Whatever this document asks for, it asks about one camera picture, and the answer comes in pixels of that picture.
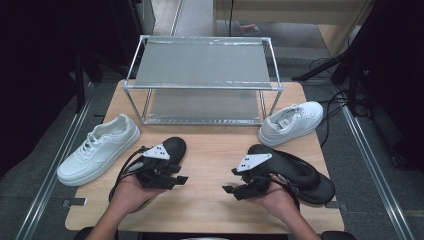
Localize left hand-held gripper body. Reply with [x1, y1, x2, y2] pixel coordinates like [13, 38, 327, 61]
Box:
[134, 143, 183, 191]

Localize grey table bracket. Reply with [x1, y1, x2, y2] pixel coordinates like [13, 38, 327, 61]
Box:
[324, 200, 349, 212]
[61, 197, 88, 208]

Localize light wooden cabinet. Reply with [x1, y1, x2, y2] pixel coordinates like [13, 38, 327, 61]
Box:
[213, 0, 374, 58]

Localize hand-held gripper cable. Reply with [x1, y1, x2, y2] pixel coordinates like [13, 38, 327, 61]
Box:
[266, 171, 301, 212]
[108, 145, 151, 203]

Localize thin black hanging cable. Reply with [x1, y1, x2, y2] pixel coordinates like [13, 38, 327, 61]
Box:
[228, 0, 235, 37]

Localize right hand-held gripper cable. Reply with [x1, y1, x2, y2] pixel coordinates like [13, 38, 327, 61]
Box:
[266, 171, 301, 212]

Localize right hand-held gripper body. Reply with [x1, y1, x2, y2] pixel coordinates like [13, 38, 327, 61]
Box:
[235, 153, 279, 201]

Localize left hand-held gripper cable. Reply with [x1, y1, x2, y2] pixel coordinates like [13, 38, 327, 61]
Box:
[108, 145, 151, 203]

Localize black floor cables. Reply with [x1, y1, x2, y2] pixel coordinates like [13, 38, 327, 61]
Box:
[306, 57, 354, 148]

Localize person's left hand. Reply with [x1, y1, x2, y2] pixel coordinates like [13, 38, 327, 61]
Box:
[111, 173, 168, 215]

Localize black curtain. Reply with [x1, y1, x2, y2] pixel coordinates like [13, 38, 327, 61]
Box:
[0, 0, 134, 178]
[346, 0, 424, 171]

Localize white sneaker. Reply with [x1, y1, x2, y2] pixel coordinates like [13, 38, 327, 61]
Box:
[56, 113, 142, 187]
[257, 100, 324, 148]

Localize person's left leg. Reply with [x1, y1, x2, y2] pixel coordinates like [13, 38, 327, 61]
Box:
[73, 226, 119, 240]

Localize metal shoe rack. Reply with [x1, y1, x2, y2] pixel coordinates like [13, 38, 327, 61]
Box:
[122, 34, 284, 127]

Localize person's right hand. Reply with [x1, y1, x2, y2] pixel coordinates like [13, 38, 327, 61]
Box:
[248, 181, 301, 224]

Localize black stand leg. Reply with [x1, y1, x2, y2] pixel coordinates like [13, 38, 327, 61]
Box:
[291, 49, 354, 83]

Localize metal floor rail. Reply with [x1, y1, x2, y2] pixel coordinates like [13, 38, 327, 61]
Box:
[341, 106, 416, 240]
[14, 83, 96, 240]

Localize red book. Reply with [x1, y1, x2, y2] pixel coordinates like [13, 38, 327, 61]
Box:
[238, 21, 262, 36]

